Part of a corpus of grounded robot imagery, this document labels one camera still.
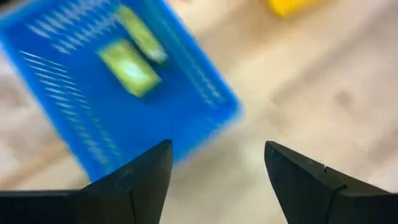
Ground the blue plastic basket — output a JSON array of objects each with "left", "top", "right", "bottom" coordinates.
[{"left": 0, "top": 0, "right": 244, "bottom": 183}]

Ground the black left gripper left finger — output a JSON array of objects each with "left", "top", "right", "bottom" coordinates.
[{"left": 0, "top": 139, "right": 174, "bottom": 224}]

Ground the green staple box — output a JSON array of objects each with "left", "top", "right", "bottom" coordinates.
[
  {"left": 116, "top": 4, "right": 169, "bottom": 63},
  {"left": 97, "top": 38, "right": 162, "bottom": 98}
]

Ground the yellow plastic basket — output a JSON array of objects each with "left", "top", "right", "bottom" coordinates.
[{"left": 267, "top": 0, "right": 318, "bottom": 18}]

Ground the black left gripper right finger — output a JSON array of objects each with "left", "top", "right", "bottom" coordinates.
[{"left": 264, "top": 140, "right": 398, "bottom": 224}]

